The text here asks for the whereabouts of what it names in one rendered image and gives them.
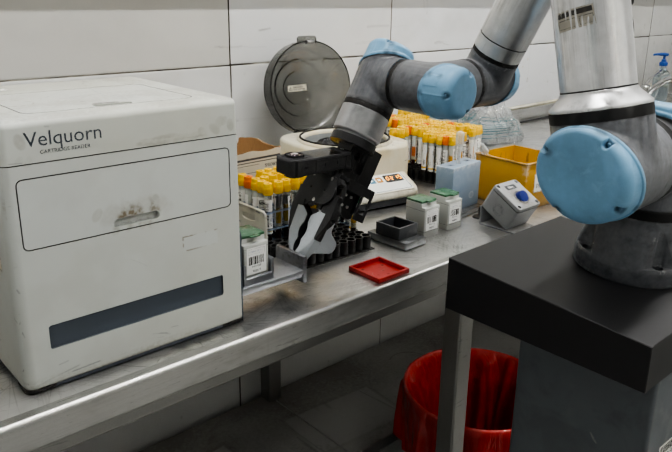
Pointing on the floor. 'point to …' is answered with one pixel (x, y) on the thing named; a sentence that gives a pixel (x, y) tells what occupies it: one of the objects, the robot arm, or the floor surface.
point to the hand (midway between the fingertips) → (293, 257)
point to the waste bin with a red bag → (480, 384)
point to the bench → (453, 352)
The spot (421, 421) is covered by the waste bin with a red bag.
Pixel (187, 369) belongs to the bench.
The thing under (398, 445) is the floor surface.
